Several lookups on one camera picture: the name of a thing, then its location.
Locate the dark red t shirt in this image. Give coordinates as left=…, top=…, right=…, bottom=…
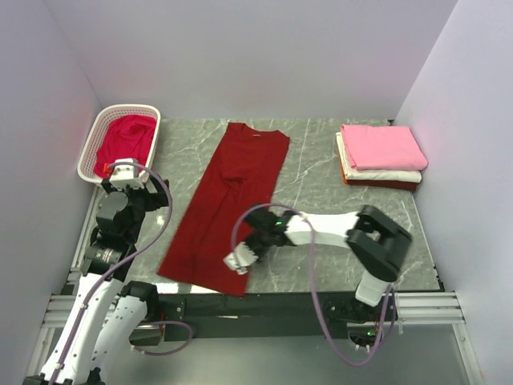
left=157, top=122, right=290, bottom=296

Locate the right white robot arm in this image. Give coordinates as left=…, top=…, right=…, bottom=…
left=230, top=204, right=413, bottom=320

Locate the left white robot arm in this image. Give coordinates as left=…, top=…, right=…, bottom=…
left=23, top=174, right=172, bottom=384

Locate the white plastic laundry basket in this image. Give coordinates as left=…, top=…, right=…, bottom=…
left=77, top=104, right=161, bottom=185

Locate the crimson t shirt in basket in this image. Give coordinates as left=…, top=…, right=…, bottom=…
left=94, top=115, right=156, bottom=178

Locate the folded white t shirt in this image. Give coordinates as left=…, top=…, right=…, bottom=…
left=336, top=132, right=422, bottom=184

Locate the folded pink t shirt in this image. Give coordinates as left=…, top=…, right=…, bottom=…
left=341, top=124, right=428, bottom=171

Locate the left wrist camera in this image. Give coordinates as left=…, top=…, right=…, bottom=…
left=107, top=158, right=144, bottom=190

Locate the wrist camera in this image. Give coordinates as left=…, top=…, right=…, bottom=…
left=224, top=242, right=258, bottom=275
left=107, top=158, right=144, bottom=190

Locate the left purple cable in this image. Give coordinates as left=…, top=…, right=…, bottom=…
left=47, top=160, right=196, bottom=385

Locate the purple cable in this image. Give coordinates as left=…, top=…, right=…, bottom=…
left=47, top=160, right=196, bottom=385
left=232, top=203, right=396, bottom=368

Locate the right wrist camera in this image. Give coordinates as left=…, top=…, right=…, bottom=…
left=224, top=242, right=258, bottom=275

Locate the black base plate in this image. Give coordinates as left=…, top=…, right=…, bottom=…
left=157, top=291, right=398, bottom=339

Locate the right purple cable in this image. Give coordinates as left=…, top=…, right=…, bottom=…
left=232, top=203, right=396, bottom=368

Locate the aluminium rail frame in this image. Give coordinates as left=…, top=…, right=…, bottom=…
left=42, top=292, right=466, bottom=329

